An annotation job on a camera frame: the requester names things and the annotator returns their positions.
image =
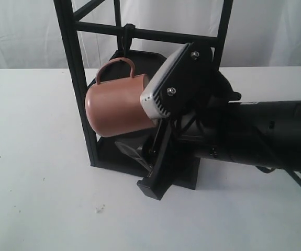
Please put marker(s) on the white backdrop curtain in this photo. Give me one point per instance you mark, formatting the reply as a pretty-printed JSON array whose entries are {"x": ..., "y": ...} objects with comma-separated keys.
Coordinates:
[{"x": 260, "y": 33}]

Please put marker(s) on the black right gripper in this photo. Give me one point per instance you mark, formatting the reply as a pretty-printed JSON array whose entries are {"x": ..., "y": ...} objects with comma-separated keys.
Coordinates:
[{"x": 193, "y": 85}]

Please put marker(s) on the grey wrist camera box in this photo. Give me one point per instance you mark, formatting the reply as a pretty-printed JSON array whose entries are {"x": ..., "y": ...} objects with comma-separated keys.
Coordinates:
[{"x": 150, "y": 97}]

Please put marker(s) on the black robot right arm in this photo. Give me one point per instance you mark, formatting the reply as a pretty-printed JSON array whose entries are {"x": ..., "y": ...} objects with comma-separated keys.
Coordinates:
[{"x": 266, "y": 135}]

